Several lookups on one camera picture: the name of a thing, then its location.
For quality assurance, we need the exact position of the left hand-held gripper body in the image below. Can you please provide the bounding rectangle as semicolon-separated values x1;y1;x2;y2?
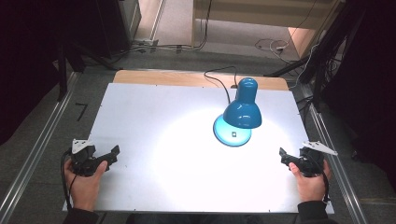
69;138;108;177

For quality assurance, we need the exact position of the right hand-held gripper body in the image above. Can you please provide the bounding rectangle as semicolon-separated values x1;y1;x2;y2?
295;140;339;178

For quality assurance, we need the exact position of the person's right hand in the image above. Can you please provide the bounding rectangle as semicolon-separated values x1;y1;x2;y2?
288;161;332;203

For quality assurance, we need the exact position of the person's left hand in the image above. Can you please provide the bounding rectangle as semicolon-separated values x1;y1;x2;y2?
64;160;108;213

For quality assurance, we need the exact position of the blue desk lamp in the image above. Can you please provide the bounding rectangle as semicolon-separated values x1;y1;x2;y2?
212;77;263;147

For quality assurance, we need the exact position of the black metal stand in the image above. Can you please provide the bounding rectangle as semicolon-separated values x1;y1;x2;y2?
263;0;367;110
55;38;120;102

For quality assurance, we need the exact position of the black cabinet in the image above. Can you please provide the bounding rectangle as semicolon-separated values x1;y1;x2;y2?
92;0;143;60

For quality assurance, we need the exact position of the light wooden furniture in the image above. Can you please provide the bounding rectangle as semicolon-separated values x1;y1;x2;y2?
191;0;347;60

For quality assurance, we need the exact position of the aluminium floor rail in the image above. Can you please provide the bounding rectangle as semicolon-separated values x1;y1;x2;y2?
0;72;80;224
299;84;370;224

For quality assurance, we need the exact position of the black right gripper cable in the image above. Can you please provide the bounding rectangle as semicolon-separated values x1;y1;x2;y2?
320;169;332;203

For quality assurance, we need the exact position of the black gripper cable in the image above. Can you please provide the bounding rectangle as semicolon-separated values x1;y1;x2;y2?
60;148;78;210
320;169;332;203

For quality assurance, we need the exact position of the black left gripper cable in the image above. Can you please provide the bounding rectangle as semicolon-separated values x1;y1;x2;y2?
60;148;78;210

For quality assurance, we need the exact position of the black lamp cable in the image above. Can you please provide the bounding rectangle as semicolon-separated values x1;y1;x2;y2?
204;65;239;105

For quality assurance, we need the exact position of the white floor cable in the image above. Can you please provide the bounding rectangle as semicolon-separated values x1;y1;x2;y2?
268;31;321;64

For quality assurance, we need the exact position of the black floor cable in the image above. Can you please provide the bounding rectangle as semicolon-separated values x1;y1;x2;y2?
106;0;214;63

